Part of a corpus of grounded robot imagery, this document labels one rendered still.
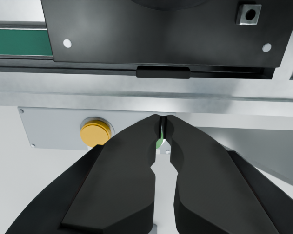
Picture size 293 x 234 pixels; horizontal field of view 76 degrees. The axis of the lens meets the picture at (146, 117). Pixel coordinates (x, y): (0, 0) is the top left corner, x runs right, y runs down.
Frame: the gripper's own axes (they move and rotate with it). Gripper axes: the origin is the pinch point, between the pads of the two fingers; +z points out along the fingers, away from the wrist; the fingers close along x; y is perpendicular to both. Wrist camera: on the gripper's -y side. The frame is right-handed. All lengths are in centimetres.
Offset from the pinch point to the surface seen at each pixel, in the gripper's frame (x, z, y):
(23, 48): -16.3, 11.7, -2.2
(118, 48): -4.5, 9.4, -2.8
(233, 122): 14.2, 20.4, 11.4
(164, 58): 0.2, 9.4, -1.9
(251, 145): 72, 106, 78
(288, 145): 98, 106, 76
